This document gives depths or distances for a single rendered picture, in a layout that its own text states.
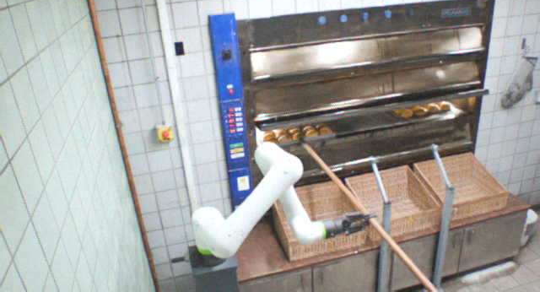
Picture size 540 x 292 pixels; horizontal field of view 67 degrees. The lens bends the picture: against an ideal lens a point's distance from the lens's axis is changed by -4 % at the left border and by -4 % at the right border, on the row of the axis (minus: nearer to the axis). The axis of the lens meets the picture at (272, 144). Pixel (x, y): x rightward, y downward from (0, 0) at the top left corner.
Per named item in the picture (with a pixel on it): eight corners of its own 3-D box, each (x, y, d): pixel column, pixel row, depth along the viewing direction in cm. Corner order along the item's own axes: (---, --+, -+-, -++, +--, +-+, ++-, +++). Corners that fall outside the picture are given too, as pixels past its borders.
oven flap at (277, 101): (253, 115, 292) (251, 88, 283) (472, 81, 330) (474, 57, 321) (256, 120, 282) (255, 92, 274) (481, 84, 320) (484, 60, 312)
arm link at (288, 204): (270, 186, 195) (291, 175, 196) (263, 173, 205) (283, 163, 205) (294, 236, 215) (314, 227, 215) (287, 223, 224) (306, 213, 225)
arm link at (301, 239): (299, 252, 203) (299, 235, 198) (290, 235, 214) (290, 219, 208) (326, 246, 206) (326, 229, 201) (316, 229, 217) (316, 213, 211)
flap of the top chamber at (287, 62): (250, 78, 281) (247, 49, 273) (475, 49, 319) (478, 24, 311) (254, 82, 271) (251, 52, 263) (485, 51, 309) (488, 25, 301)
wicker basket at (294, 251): (271, 223, 322) (268, 191, 311) (340, 208, 333) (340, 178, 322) (288, 262, 279) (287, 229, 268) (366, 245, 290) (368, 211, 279)
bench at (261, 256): (219, 292, 337) (209, 235, 313) (473, 228, 389) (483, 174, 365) (232, 347, 288) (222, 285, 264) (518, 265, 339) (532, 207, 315)
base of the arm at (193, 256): (173, 275, 185) (170, 264, 182) (171, 254, 198) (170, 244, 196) (230, 262, 190) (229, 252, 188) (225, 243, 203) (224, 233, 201)
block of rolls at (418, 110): (369, 96, 390) (369, 90, 387) (413, 89, 400) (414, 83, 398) (403, 118, 336) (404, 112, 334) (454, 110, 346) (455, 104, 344)
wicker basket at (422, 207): (342, 208, 334) (342, 177, 322) (405, 193, 346) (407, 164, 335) (371, 244, 291) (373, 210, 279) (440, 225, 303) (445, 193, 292)
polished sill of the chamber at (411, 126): (256, 154, 304) (256, 149, 302) (467, 116, 342) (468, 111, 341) (258, 158, 299) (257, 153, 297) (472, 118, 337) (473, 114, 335)
